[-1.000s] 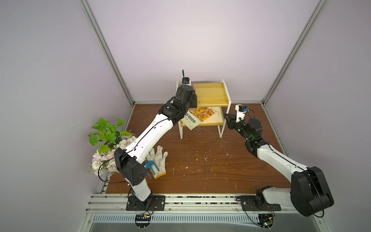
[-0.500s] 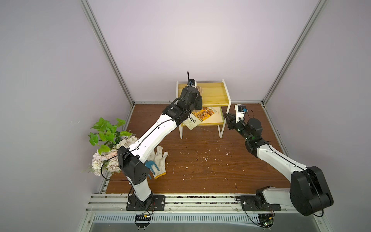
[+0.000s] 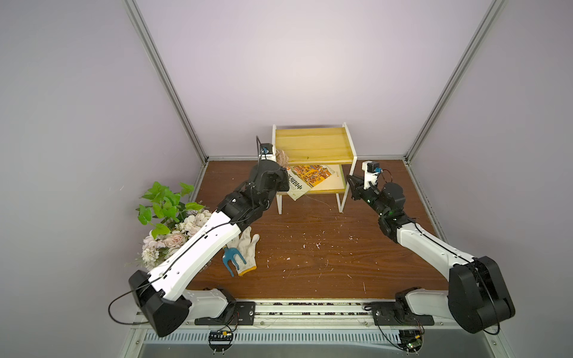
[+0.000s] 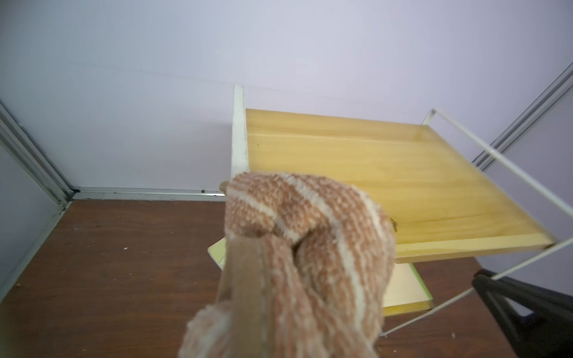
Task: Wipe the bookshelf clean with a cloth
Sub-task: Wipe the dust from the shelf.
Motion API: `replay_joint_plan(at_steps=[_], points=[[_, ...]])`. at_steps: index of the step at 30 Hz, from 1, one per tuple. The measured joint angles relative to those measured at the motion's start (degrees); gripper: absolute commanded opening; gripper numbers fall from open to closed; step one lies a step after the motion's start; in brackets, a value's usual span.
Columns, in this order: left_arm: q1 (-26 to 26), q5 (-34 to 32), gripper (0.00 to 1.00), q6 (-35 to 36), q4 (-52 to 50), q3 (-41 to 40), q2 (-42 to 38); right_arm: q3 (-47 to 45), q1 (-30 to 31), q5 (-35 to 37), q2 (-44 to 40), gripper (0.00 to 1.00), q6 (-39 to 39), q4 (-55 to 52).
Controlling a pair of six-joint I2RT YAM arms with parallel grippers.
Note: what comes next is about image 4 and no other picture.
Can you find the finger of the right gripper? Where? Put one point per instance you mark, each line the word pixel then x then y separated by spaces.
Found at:
pixel 537 322

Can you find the green-striped book underneath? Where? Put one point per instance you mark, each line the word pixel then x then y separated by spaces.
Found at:
pixel 403 291

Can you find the brown striped cloth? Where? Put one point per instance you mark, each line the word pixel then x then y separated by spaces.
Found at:
pixel 281 321

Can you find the white wooden two-tier bookshelf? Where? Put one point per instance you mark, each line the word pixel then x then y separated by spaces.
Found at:
pixel 443 207

